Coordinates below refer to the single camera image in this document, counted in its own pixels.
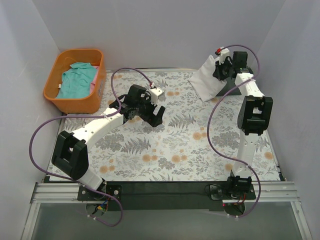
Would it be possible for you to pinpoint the white t shirt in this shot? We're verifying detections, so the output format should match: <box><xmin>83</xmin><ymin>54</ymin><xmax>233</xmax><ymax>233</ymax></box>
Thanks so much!
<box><xmin>188</xmin><ymin>55</ymin><xmax>227</xmax><ymax>102</ymax></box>

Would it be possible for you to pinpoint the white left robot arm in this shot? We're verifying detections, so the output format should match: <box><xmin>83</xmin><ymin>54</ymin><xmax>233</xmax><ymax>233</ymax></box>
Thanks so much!
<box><xmin>51</xmin><ymin>84</ymin><xmax>165</xmax><ymax>200</ymax></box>

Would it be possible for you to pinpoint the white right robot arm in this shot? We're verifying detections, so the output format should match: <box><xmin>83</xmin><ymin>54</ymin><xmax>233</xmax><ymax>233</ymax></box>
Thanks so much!
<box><xmin>209</xmin><ymin>48</ymin><xmax>273</xmax><ymax>204</ymax></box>

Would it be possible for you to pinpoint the folded dark green t shirt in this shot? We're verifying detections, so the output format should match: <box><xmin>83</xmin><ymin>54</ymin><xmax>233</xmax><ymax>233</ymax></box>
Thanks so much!
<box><xmin>217</xmin><ymin>66</ymin><xmax>253</xmax><ymax>97</ymax></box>

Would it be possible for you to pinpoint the pink t shirt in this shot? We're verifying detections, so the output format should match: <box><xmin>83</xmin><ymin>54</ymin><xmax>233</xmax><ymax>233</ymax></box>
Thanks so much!
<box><xmin>89</xmin><ymin>66</ymin><xmax>100</xmax><ymax>94</ymax></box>

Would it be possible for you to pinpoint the teal t shirt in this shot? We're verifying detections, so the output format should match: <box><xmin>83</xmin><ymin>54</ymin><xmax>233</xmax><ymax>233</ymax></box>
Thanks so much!
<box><xmin>56</xmin><ymin>62</ymin><xmax>96</xmax><ymax>99</ymax></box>

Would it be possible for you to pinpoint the orange plastic basket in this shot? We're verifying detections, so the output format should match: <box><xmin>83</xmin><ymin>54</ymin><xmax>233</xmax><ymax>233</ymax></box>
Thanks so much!
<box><xmin>43</xmin><ymin>48</ymin><xmax>106</xmax><ymax>114</ymax></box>

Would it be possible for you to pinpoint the floral patterned table mat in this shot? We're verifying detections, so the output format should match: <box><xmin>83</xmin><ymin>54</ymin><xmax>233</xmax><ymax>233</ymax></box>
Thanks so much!
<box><xmin>49</xmin><ymin>70</ymin><xmax>281</xmax><ymax>183</ymax></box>

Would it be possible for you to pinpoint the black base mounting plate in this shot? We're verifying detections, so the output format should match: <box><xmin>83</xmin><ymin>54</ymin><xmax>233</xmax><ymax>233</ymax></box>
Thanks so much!
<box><xmin>77</xmin><ymin>181</ymin><xmax>256</xmax><ymax>213</ymax></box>

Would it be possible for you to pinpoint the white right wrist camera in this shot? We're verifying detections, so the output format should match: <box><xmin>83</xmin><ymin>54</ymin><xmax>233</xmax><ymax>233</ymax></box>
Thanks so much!
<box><xmin>215</xmin><ymin>47</ymin><xmax>230</xmax><ymax>64</ymax></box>

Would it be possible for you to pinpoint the aluminium frame rail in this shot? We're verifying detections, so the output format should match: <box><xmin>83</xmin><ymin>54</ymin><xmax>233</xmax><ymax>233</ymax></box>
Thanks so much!
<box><xmin>31</xmin><ymin>181</ymin><xmax>312</xmax><ymax>240</ymax></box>

